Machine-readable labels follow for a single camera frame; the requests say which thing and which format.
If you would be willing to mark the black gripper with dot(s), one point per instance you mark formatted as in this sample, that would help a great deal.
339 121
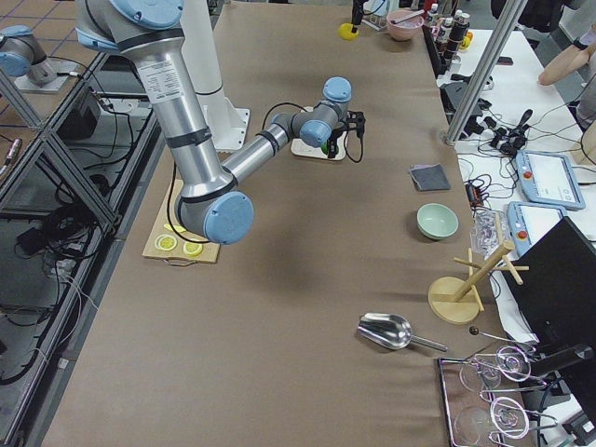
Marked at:
357 12
334 140

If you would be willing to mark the yellow lemon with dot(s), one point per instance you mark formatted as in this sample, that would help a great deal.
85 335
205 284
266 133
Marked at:
348 31

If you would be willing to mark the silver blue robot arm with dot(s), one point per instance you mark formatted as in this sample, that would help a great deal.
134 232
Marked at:
150 35

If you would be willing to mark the cream rabbit tray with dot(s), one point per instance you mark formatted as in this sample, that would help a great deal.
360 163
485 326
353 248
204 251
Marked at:
301 148

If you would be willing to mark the pink bowl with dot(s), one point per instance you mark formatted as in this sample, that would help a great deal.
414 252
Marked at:
403 25

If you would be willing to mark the grey folded cloth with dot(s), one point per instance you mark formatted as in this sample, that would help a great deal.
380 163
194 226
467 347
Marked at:
429 178

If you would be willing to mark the green bowl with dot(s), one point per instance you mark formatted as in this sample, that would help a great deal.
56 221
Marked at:
436 221

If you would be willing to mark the lemon slice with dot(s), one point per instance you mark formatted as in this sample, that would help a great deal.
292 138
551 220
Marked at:
192 249
165 242

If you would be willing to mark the wooden cutting board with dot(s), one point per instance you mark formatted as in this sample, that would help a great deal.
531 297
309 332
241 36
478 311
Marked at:
167 223

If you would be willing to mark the metal scoop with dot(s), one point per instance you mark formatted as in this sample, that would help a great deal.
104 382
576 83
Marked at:
393 332

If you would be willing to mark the wooden mug tree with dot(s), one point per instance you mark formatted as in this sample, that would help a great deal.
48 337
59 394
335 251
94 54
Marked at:
457 300

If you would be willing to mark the blue teach pendant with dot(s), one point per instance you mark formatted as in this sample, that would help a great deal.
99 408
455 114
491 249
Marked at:
529 222
548 178

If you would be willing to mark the black monitor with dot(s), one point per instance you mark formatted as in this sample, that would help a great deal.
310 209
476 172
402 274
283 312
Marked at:
557 300

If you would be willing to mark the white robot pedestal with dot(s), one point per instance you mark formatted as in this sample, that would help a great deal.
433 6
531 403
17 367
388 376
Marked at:
228 124

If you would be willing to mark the aluminium frame post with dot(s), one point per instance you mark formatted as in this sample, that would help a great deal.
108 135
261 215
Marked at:
506 23

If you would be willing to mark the wire glass rack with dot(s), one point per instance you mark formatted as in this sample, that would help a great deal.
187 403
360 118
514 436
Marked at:
482 398

